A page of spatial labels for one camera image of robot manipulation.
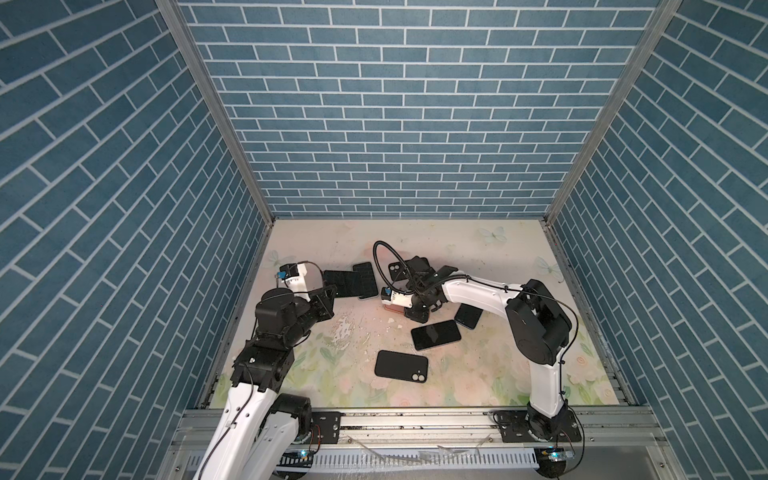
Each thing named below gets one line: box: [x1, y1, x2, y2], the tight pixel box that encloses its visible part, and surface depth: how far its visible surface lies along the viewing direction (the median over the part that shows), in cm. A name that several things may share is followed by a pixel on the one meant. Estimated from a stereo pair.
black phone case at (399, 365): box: [374, 350, 429, 383], surface depth 86 cm
